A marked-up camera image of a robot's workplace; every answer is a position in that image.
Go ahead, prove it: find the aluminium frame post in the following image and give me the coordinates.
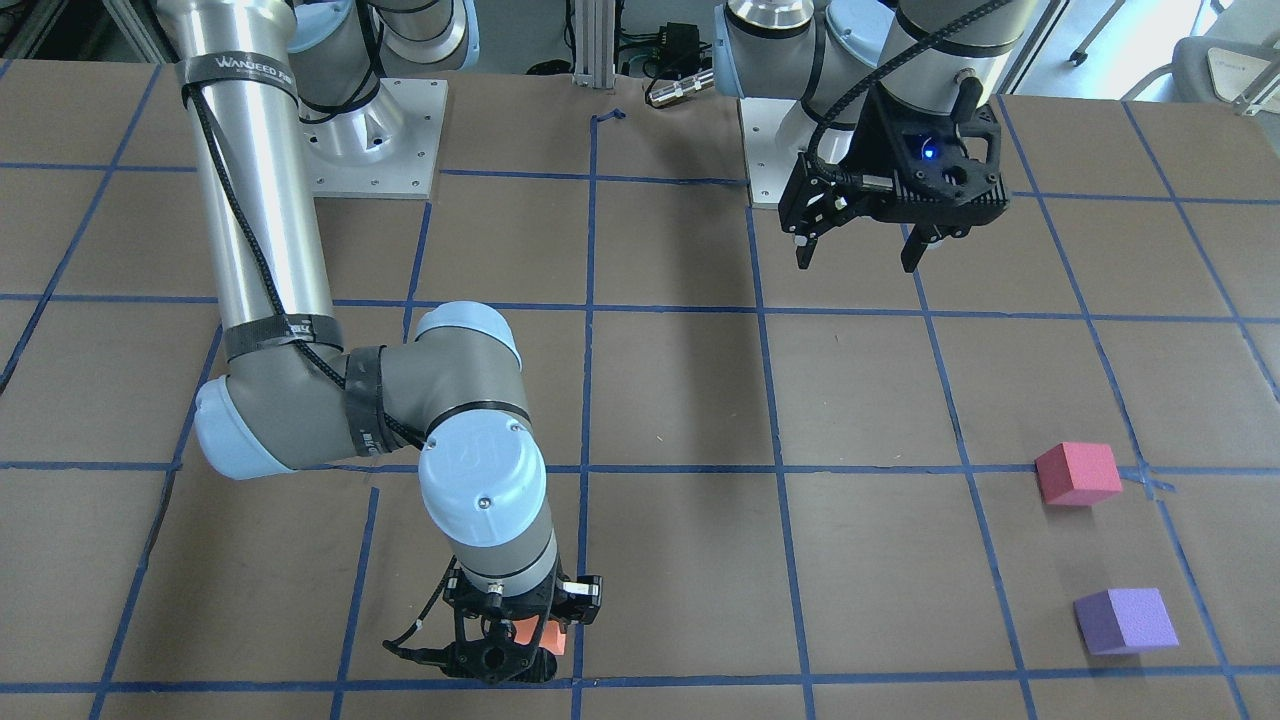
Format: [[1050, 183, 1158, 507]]
[[570, 0, 617, 92]]

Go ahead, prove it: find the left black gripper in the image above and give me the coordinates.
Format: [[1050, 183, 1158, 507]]
[[778, 85, 1009, 274]]

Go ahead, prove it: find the orange foam block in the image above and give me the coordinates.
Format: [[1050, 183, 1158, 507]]
[[512, 618, 568, 657]]

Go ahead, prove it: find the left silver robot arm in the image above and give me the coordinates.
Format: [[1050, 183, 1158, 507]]
[[712, 1, 1036, 273]]

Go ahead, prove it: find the purple foam block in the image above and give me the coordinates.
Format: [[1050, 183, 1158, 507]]
[[1071, 587, 1181, 656]]

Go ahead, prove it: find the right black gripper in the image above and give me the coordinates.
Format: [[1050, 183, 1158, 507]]
[[440, 569, 563, 685]]

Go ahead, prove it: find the pink foam block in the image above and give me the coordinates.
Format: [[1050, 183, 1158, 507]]
[[1036, 442, 1123, 507]]

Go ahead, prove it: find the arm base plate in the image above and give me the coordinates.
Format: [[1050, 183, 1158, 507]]
[[739, 97, 817, 209], [300, 78, 449, 200]]

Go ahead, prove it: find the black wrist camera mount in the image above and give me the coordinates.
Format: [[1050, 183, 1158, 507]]
[[550, 575, 604, 626]]

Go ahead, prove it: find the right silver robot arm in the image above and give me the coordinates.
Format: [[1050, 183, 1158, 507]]
[[154, 1, 602, 684]]

